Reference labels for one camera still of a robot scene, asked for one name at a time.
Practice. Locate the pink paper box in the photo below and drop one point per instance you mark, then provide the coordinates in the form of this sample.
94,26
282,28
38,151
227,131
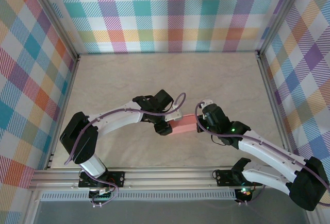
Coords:
184,126

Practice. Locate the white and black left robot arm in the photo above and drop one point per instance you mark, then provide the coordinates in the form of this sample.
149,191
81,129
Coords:
116,118

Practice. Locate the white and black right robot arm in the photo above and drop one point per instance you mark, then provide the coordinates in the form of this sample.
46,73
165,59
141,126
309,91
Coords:
268,152

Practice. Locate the long aluminium base rail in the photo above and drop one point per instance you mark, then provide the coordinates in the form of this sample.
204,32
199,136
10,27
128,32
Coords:
167,179

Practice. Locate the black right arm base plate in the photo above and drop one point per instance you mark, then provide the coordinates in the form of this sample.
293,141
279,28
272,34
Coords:
223,177

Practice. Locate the aluminium side rail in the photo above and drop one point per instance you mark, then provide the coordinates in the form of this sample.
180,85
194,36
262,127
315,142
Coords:
273,100
69,92

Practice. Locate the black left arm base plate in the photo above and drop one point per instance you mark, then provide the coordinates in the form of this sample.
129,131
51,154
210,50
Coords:
117,177

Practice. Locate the aluminium frame post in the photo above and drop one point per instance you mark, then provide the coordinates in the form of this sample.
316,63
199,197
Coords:
51,15
281,13

